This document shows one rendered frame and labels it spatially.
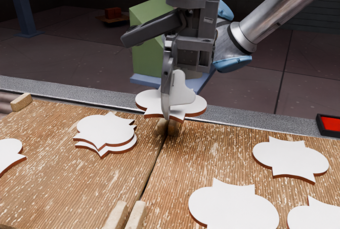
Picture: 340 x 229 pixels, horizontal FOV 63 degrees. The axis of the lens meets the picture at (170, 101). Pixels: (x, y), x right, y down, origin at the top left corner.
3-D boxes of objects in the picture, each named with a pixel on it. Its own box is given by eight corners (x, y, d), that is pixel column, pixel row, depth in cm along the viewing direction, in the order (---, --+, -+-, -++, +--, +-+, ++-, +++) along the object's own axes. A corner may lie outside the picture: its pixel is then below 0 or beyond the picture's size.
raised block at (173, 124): (172, 120, 68) (172, 111, 66) (180, 121, 67) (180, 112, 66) (167, 135, 63) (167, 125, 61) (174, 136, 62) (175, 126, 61)
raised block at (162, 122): (163, 120, 68) (163, 111, 67) (171, 121, 67) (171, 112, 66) (156, 135, 63) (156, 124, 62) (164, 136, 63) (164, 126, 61)
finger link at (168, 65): (167, 94, 45) (174, 40, 45) (158, 93, 46) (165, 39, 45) (172, 93, 50) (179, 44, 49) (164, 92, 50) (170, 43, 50)
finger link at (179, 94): (190, 126, 47) (198, 71, 46) (156, 120, 48) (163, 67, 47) (192, 123, 50) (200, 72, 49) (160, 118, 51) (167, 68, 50)
